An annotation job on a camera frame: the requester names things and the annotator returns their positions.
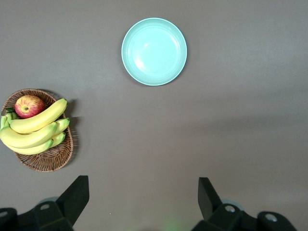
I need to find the red yellow apple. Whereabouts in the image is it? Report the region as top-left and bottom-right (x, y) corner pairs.
(14, 95), (46, 119)

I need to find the brown table mat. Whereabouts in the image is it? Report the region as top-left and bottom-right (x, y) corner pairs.
(0, 0), (308, 231)

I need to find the yellow plastic banana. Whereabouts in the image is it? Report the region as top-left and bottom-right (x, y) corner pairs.
(54, 117), (70, 135)
(3, 139), (54, 155)
(9, 98), (68, 134)
(0, 122), (58, 149)
(50, 131), (66, 148)

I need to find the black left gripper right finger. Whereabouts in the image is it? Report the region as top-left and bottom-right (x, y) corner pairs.
(198, 177), (298, 231)

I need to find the light green round plate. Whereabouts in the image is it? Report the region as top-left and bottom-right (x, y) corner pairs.
(121, 17), (188, 87)

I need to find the brown wicker basket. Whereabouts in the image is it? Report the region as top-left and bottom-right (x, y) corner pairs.
(1, 88), (74, 172)

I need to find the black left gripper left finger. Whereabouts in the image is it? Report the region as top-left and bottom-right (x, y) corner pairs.
(0, 175), (90, 231)

